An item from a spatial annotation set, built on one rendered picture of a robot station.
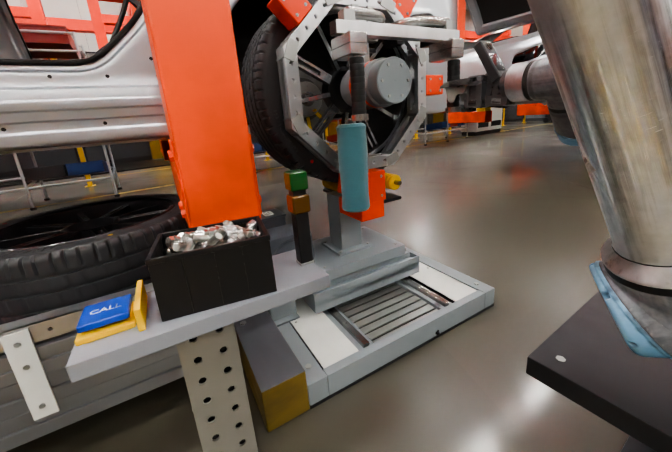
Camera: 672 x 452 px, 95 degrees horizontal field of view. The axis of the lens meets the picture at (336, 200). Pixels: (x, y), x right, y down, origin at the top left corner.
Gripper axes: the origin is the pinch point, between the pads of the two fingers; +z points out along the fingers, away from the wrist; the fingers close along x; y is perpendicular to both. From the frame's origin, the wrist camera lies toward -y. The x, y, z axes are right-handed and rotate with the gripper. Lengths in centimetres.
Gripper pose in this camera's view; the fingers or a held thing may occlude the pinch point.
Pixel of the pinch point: (448, 84)
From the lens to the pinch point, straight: 104.5
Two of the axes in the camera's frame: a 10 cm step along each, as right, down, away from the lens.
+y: 0.8, 9.6, 2.6
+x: 8.6, -2.0, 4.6
